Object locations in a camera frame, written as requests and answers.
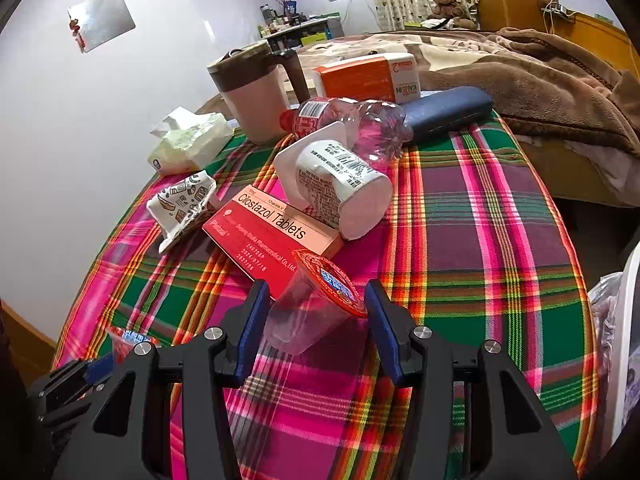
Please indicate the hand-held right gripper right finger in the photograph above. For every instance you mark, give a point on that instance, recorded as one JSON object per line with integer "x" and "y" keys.
{"x": 387, "y": 335}

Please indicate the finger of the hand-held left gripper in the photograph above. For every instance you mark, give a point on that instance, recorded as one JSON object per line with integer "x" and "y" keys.
{"x": 99, "y": 368}

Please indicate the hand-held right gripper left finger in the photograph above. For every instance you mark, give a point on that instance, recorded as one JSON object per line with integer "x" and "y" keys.
{"x": 252, "y": 330}

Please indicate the white round waste bin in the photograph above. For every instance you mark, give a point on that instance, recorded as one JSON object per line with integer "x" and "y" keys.
{"x": 631, "y": 335}

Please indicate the brown wooden furniture edge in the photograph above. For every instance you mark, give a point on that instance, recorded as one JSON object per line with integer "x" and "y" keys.
{"x": 22, "y": 340}

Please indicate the red medicine box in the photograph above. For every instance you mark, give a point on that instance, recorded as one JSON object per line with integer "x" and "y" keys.
{"x": 260, "y": 230}

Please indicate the plaid tablecloth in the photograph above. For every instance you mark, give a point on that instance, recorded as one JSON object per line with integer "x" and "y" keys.
{"x": 475, "y": 235}

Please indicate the patterned paper cup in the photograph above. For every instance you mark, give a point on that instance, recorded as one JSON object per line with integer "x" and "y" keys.
{"x": 182, "y": 200}

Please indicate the white yogurt cup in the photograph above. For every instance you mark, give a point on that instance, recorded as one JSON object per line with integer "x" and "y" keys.
{"x": 340, "y": 180}

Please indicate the pale green tissue pack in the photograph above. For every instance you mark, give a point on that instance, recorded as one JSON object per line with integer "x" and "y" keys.
{"x": 195, "y": 142}

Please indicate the clear plastic bottle red cap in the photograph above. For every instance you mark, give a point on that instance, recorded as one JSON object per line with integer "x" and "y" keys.
{"x": 380, "y": 125}

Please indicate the translucent plastic bin liner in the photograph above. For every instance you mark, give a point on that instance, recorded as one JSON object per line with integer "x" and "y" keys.
{"x": 605, "y": 310}

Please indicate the pink mug with brown lid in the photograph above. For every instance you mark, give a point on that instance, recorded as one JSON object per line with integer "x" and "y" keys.
{"x": 250, "y": 105}

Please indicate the dark blue glasses case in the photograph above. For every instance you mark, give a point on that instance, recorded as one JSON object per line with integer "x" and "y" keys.
{"x": 445, "y": 110}

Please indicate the orange and white box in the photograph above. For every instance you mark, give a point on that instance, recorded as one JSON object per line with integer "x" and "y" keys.
{"x": 355, "y": 80}

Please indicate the white bed sheet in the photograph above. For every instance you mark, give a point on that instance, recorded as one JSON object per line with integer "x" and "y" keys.
{"x": 600, "y": 160}

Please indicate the brown fleece blanket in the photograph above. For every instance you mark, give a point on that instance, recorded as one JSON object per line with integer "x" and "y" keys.
{"x": 525, "y": 75}

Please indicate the cluttered grey desk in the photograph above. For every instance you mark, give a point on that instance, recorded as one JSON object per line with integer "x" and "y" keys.
{"x": 300, "y": 30}

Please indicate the blue vase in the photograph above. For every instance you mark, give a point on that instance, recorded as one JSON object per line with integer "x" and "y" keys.
{"x": 290, "y": 7}

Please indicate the red hanging ornament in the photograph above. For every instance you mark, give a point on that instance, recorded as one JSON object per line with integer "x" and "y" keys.
{"x": 78, "y": 35}

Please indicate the brown teddy bear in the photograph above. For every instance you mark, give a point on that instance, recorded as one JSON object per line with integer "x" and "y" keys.
{"x": 447, "y": 5}

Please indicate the wooden bed headboard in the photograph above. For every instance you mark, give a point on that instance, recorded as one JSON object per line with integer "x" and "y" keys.
{"x": 595, "y": 35}

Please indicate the white power strip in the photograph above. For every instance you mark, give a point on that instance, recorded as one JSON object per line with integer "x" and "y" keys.
{"x": 557, "y": 10}

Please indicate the silver wall panel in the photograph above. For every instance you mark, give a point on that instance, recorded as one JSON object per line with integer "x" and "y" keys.
{"x": 102, "y": 20}

